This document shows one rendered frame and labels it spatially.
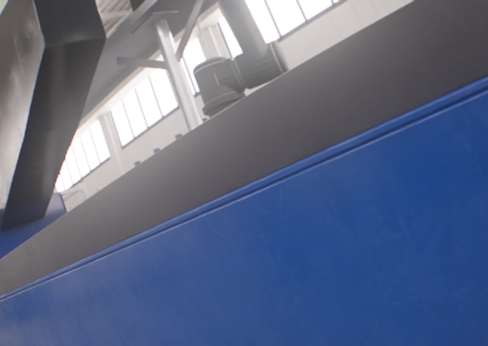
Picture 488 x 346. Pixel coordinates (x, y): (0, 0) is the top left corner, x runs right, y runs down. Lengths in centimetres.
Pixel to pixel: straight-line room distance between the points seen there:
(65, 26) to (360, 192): 109
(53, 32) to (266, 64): 171
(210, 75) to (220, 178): 227
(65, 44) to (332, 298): 105
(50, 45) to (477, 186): 119
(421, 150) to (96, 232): 77
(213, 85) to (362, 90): 245
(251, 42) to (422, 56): 242
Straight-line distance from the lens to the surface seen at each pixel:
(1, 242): 217
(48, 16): 161
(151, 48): 205
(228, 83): 312
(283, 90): 77
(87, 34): 163
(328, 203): 73
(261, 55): 309
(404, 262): 69
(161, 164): 99
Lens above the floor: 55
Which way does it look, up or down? 3 degrees up
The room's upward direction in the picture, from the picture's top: 21 degrees counter-clockwise
